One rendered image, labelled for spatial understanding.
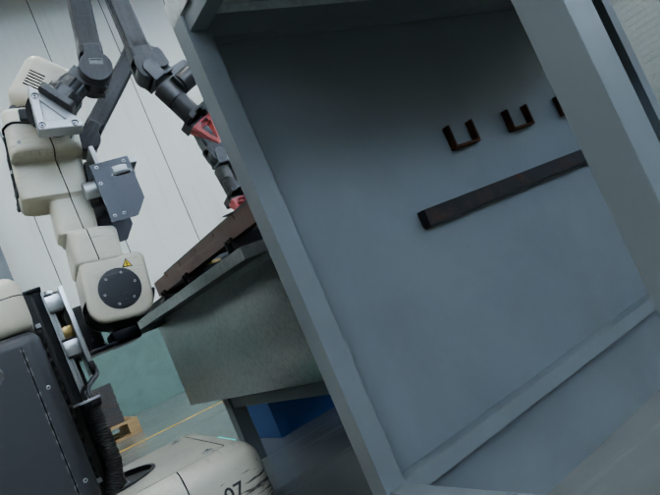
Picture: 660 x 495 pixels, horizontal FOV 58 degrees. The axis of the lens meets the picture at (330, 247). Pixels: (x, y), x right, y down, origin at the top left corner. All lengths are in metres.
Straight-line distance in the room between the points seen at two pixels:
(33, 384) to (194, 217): 8.01
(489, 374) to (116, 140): 8.66
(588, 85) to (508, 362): 0.78
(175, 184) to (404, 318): 8.45
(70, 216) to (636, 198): 1.39
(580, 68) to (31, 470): 1.22
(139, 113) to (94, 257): 8.22
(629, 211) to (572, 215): 0.96
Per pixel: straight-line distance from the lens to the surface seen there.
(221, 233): 1.88
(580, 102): 0.54
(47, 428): 1.40
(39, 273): 8.90
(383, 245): 1.09
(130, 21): 1.72
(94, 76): 1.60
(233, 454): 1.43
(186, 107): 1.63
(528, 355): 1.27
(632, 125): 0.54
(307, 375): 1.65
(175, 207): 9.30
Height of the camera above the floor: 0.52
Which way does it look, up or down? 4 degrees up
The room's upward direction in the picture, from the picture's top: 24 degrees counter-clockwise
